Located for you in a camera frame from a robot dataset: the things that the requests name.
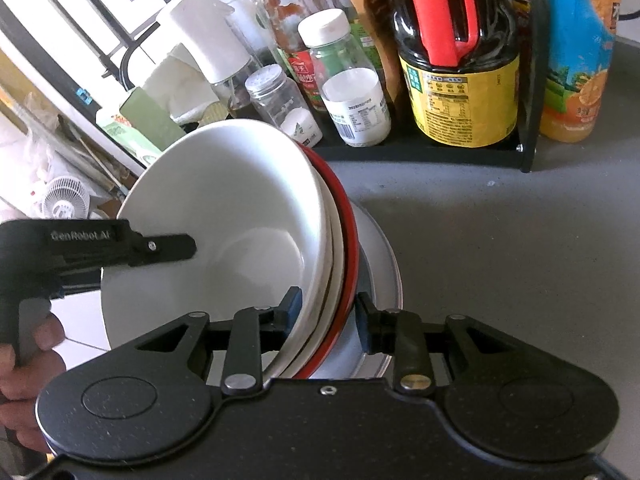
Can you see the clear shaker spice jar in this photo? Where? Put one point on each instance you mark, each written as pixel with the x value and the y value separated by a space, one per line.
pixel 285 105

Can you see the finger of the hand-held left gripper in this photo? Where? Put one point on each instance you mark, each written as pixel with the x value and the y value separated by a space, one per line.
pixel 170 250

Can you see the clear jar white lid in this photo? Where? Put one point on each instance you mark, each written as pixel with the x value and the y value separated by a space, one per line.
pixel 350 105

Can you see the black metal spice rack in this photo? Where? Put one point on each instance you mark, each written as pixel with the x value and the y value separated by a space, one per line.
pixel 425 156

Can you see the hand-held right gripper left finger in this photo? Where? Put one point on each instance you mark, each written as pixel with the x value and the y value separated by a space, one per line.
pixel 295 305

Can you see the small white fan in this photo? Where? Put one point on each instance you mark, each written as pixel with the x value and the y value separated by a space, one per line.
pixel 62 200

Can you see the person's left hand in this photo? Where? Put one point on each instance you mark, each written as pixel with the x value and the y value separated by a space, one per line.
pixel 22 395

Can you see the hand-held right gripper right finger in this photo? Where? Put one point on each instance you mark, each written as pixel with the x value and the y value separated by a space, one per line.
pixel 367 330

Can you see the green cardboard box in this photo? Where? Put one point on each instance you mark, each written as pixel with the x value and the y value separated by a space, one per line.
pixel 135 130

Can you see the orange juice bottle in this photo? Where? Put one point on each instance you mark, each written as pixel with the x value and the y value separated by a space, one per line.
pixel 580 60

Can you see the red and black bowl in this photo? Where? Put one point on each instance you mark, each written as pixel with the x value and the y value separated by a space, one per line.
pixel 351 255

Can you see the chili sauce bottle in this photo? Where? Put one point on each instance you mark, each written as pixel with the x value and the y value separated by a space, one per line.
pixel 290 35

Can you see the white plate crossed utensils print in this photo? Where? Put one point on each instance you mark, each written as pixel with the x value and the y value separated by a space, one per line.
pixel 367 230

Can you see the white ceramic bowl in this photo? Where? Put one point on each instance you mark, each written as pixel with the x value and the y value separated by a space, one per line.
pixel 338 255
pixel 215 200

